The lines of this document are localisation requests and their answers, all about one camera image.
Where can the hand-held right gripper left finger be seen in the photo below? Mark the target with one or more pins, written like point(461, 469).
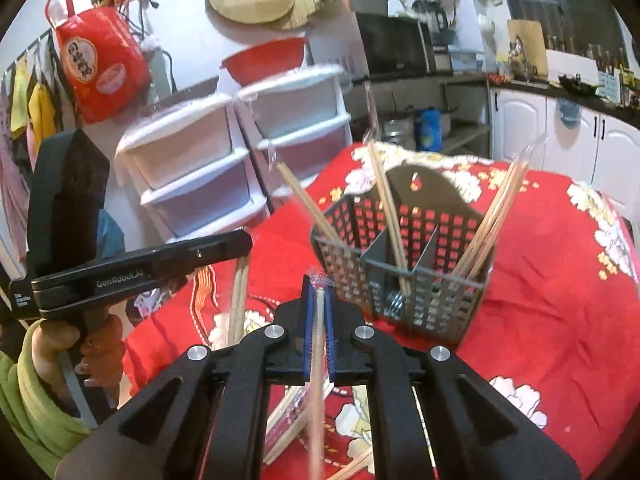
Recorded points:
point(308, 335)

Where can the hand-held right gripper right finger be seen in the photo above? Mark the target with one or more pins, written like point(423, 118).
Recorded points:
point(330, 335)

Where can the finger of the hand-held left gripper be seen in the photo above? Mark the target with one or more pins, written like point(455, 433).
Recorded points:
point(220, 250)

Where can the chopstick pair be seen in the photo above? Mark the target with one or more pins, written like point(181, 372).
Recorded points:
point(239, 305)
point(316, 360)

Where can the grey plastic utensil holder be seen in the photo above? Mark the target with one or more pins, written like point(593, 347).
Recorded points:
point(425, 280)

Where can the bunch of wooden chopsticks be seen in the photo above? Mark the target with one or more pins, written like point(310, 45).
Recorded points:
point(388, 210)

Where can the person's left hand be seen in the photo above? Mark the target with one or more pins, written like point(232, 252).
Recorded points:
point(102, 355)

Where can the teal cloth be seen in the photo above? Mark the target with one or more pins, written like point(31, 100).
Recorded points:
point(112, 232)

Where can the white plastic drawer unit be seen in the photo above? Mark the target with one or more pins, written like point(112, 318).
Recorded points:
point(300, 105)
point(190, 160)

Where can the hanging yellow cloths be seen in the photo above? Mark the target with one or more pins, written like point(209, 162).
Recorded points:
point(40, 105)

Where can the red printed shopping bag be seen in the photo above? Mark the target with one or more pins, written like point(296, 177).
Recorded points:
point(100, 65)

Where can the red plastic basin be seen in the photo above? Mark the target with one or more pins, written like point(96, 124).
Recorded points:
point(265, 60)

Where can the red floral blanket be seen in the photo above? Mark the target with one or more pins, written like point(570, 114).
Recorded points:
point(540, 310)

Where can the small steel pot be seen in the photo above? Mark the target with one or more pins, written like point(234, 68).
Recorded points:
point(397, 129)

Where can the blue detergent bottle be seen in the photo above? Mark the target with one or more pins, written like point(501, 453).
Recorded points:
point(429, 130)

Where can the metal shelf rack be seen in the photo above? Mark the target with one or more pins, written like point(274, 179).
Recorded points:
point(465, 135)

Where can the black microwave oven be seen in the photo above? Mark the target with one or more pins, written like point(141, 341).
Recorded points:
point(395, 45)

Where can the white kitchen cabinets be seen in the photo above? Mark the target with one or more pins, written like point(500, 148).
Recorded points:
point(520, 125)

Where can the large metal pot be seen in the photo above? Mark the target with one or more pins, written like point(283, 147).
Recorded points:
point(370, 5)

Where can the clear plastic storage box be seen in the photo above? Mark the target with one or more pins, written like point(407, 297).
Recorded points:
point(462, 60)

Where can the black blender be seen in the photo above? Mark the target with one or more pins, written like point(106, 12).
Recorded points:
point(435, 20)

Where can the blue hanging bin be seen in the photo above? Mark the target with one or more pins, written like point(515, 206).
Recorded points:
point(567, 112)

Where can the metal faucet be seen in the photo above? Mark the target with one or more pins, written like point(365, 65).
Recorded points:
point(519, 55)

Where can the black wok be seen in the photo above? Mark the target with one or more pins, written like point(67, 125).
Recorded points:
point(577, 85)

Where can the wooden cutting board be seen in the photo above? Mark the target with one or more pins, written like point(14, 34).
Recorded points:
point(530, 40)

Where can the white box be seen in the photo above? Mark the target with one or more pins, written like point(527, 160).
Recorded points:
point(570, 65)

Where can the light blue knife block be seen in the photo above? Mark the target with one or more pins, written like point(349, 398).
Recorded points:
point(610, 87)

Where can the row of spice jars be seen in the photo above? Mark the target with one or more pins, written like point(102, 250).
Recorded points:
point(590, 52)

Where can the group of condiment bottles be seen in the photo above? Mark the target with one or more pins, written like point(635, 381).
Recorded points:
point(629, 80)

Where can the dark framed window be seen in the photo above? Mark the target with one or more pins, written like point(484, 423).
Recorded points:
point(575, 0)

